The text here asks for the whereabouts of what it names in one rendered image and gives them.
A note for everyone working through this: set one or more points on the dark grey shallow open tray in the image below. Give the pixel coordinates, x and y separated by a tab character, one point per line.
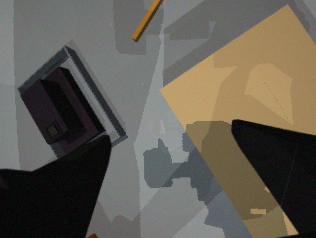
67	58

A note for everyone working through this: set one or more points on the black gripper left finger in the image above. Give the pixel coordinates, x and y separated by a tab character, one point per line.
58	199

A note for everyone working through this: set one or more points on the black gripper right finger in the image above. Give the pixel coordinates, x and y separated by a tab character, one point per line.
286	161

